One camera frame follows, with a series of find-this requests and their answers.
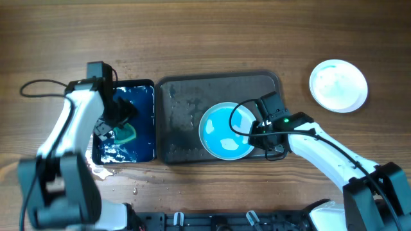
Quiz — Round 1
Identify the right black cable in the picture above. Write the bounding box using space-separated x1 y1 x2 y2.
228 98 405 231

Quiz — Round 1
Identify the blue rectangular water tray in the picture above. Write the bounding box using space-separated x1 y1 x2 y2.
91 80 156 165

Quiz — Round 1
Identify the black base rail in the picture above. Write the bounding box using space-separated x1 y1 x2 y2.
131 210 316 231

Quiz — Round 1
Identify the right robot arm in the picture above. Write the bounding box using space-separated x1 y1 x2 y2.
249 112 410 230

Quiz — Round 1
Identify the white plate blue stain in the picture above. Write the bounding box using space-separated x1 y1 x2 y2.
309 59 369 113

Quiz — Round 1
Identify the green yellow sponge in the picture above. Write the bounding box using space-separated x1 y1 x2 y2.
113 123 137 144

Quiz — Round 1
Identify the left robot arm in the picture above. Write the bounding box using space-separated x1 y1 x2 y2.
17 77 144 230

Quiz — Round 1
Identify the left black cable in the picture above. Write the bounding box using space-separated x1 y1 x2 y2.
18 79 70 231

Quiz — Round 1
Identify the black cable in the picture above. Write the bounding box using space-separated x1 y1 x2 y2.
18 79 70 231
228 98 405 231

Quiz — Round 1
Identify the dark brown serving tray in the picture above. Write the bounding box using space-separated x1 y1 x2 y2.
155 70 282 165

